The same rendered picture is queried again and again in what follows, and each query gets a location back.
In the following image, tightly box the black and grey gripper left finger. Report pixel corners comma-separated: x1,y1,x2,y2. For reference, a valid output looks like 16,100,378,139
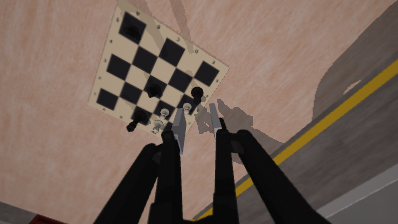
93,108,187,224

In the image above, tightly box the white pawn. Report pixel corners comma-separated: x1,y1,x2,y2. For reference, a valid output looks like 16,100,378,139
183,103,192,114
160,108,169,120

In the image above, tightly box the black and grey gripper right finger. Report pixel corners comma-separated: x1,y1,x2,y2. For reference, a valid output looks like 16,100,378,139
209,103,332,224

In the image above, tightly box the chessboard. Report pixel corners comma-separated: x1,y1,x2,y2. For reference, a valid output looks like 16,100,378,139
88,0,230,139

